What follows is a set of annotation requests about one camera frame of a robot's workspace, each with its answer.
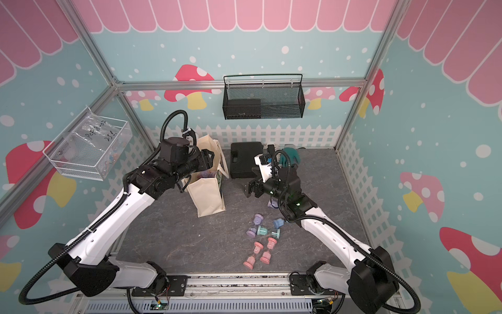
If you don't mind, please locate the blue hourglass right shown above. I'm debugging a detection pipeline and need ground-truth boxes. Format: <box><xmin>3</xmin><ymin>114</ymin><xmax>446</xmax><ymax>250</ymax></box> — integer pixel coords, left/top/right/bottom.
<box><xmin>273</xmin><ymin>218</ymin><xmax>285</xmax><ymax>229</ymax></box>

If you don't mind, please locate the cream canvas tote bag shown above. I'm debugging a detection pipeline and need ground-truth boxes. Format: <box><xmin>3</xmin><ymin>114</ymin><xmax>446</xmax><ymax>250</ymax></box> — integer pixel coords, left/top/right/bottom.
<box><xmin>187</xmin><ymin>135</ymin><xmax>230</xmax><ymax>218</ymax></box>

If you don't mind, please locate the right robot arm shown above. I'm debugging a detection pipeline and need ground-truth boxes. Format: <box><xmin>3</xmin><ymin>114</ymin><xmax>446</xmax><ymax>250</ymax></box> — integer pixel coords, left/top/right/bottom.
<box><xmin>245</xmin><ymin>147</ymin><xmax>422</xmax><ymax>313</ymax></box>

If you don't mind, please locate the clear plastic wall bin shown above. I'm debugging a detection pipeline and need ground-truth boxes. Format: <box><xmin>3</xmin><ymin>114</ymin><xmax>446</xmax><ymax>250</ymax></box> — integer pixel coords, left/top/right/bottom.
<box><xmin>42</xmin><ymin>106</ymin><xmax>133</xmax><ymax>182</ymax></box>

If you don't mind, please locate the green hourglass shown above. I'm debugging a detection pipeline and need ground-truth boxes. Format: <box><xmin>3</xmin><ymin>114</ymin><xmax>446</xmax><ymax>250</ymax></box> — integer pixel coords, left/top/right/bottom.
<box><xmin>257</xmin><ymin>226</ymin><xmax>281</xmax><ymax>239</ymax></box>

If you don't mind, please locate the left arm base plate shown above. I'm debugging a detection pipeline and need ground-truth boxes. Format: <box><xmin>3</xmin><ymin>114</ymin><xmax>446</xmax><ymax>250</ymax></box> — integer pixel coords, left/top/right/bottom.
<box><xmin>132</xmin><ymin>275</ymin><xmax>188</xmax><ymax>297</ymax></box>

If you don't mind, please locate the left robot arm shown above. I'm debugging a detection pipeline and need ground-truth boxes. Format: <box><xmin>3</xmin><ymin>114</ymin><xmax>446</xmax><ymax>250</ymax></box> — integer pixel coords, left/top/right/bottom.
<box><xmin>18</xmin><ymin>110</ymin><xmax>214</xmax><ymax>305</ymax></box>

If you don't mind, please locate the black box in basket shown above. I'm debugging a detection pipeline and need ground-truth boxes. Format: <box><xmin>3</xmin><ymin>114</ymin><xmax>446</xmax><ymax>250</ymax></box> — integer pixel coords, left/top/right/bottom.
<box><xmin>223</xmin><ymin>99</ymin><xmax>261</xmax><ymax>120</ymax></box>

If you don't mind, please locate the plastic bag in bin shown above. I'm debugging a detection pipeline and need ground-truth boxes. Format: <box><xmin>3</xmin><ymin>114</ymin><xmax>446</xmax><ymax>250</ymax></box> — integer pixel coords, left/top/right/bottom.
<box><xmin>62</xmin><ymin>111</ymin><xmax>132</xmax><ymax>173</ymax></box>

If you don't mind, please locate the purple hourglass top cluster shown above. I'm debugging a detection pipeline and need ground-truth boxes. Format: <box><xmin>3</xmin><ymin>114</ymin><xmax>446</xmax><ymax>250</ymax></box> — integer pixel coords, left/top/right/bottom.
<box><xmin>198</xmin><ymin>170</ymin><xmax>218</xmax><ymax>179</ymax></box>

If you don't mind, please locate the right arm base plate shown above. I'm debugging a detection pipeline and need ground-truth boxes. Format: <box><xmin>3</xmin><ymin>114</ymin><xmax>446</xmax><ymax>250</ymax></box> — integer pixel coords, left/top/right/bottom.
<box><xmin>288</xmin><ymin>272</ymin><xmax>339</xmax><ymax>296</ymax></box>

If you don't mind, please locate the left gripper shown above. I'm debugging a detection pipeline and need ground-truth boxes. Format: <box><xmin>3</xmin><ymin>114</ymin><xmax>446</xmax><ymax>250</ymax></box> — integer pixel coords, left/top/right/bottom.
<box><xmin>173</xmin><ymin>149</ymin><xmax>216</xmax><ymax>184</ymax></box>

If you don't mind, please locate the black bit holder strip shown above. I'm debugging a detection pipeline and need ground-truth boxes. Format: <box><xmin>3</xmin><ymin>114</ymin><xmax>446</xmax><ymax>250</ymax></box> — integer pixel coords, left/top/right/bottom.
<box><xmin>266</xmin><ymin>144</ymin><xmax>276</xmax><ymax>156</ymax></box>

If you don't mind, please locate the black plastic case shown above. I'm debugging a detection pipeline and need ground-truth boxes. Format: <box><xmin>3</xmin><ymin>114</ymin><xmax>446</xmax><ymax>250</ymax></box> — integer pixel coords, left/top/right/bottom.
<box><xmin>230</xmin><ymin>141</ymin><xmax>264</xmax><ymax>179</ymax></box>

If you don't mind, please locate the green rubber glove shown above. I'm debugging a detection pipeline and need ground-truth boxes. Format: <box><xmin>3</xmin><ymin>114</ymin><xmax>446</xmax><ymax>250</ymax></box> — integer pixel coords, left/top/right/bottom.
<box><xmin>279</xmin><ymin>146</ymin><xmax>301</xmax><ymax>167</ymax></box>

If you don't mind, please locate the black wire mesh basket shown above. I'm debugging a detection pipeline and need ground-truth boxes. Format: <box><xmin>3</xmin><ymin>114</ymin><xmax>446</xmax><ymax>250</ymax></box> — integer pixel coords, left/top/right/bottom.
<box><xmin>223</xmin><ymin>73</ymin><xmax>306</xmax><ymax>119</ymax></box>

